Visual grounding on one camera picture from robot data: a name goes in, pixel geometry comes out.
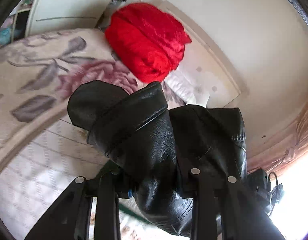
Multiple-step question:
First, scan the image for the white floral bed sheet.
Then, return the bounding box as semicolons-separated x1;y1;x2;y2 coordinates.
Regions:
0;116;108;239

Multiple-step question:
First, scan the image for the white headboard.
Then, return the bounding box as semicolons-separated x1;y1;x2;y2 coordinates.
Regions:
137;0;248;108

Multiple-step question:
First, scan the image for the purple floral carpet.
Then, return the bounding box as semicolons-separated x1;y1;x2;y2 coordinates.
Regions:
0;29;145;149

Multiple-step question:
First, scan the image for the white wardrobe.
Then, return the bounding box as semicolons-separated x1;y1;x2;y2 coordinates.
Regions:
0;0;111;36

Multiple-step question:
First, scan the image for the black leather jacket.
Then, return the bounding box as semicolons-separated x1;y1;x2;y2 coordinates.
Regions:
68;81;247;237

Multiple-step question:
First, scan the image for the pink curtain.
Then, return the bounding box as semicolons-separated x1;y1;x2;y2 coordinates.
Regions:
247;101;308;176

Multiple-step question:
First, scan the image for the red folded blanket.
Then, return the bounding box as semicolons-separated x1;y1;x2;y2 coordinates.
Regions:
105;2;191;83

